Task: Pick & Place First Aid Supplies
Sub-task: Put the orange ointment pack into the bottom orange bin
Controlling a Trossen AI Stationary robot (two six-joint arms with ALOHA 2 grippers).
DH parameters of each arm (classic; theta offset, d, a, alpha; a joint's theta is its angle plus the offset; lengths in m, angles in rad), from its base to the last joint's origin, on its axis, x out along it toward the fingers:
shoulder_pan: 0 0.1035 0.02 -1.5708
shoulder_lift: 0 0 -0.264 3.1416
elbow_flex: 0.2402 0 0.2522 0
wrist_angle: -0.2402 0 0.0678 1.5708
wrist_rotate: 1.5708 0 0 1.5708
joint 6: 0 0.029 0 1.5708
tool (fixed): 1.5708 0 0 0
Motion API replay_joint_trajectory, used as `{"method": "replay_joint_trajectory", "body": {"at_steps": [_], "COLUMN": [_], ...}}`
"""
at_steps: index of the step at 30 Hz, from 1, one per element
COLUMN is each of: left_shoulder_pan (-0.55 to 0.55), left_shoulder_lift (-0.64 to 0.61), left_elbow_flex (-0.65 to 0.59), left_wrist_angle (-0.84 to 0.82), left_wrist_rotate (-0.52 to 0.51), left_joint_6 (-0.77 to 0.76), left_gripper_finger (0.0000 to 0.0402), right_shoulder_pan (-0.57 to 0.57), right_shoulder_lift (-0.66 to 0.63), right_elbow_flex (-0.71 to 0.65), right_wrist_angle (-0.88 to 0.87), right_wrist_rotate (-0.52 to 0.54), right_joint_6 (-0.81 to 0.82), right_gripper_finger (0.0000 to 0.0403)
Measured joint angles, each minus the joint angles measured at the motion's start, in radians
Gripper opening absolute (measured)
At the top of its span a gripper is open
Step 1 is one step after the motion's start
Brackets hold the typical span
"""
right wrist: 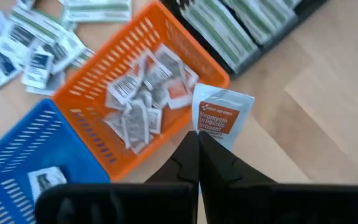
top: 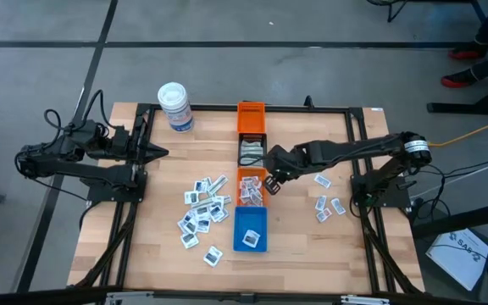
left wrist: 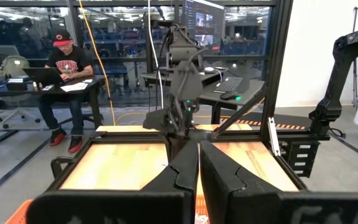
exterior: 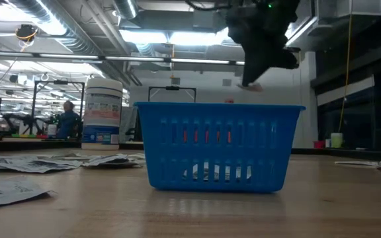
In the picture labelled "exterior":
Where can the white wrapped adhesive bandage strip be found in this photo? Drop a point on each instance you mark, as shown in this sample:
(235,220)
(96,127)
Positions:
(137,155)

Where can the white wipes canister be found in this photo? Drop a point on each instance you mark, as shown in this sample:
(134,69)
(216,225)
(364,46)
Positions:
(102,115)

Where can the green cup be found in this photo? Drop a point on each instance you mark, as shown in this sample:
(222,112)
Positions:
(336,140)

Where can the grey wall vent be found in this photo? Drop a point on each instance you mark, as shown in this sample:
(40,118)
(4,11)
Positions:
(175,81)
(227,82)

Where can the blue plastic basket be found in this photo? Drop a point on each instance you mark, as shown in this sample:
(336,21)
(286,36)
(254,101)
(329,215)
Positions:
(217,112)

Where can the red cup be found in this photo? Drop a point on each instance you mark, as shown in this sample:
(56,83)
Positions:
(319,144)

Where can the black background rig frame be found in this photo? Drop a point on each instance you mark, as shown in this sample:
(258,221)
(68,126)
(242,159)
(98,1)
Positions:
(172,88)
(59,82)

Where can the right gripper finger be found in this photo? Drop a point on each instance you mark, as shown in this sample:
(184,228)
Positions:
(260,71)
(248,72)

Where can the background black robot arm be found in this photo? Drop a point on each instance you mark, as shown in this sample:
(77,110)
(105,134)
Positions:
(15,116)

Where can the long ceiling light bar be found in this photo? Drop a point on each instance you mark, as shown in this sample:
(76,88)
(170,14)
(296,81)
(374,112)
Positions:
(137,59)

